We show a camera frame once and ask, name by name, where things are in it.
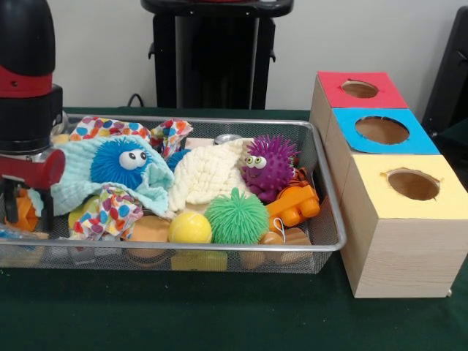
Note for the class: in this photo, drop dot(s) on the wooden box with three holes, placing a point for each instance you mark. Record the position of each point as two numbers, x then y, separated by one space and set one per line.
409 241

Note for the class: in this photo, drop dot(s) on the cream white cloth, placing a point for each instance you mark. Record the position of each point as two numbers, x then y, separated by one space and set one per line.
208 175

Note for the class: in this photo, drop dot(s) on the yellow ball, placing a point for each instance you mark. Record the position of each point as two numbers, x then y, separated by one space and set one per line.
190 228

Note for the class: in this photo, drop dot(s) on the orange toy building block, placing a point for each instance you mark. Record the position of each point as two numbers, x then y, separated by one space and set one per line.
294 205

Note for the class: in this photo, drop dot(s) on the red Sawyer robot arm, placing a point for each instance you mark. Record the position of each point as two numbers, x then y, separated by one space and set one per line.
25 80

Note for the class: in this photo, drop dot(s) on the mint green cloth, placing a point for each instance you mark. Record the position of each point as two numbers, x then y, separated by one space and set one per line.
73 183

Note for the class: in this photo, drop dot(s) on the small orange plastic toy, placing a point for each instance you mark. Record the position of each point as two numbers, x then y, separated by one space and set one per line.
28 216

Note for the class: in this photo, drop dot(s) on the small colourful dotted cloth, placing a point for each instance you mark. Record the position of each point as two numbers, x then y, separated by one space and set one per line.
110 212

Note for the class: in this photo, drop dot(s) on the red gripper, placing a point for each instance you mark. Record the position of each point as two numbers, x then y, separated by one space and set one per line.
33 170

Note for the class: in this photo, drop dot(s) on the large colourful dotted cloth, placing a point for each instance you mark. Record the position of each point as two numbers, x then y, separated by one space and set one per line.
99 128

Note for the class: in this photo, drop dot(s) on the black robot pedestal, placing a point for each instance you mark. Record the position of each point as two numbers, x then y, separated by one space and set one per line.
212 58

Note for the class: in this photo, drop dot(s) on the shallow clear mesh bin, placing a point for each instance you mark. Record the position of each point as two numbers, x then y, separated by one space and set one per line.
325 234

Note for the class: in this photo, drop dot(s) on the purple spiky ball with eyes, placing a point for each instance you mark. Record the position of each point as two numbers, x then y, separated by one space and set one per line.
272 168

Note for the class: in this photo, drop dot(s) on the dark green table cloth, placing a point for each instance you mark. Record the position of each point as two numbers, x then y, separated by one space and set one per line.
219 314

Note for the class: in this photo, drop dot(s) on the blue spiky rubber ball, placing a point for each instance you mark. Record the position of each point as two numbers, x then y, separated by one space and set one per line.
175 157
113 164

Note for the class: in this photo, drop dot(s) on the tan orange ball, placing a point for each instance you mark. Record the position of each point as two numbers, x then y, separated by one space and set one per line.
148 230

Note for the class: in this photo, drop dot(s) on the green spiky rubber ball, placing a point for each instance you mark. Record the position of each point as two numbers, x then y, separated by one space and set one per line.
236 217

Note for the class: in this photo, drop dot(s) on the black panel stand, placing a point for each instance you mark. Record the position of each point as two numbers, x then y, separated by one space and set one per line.
450 66

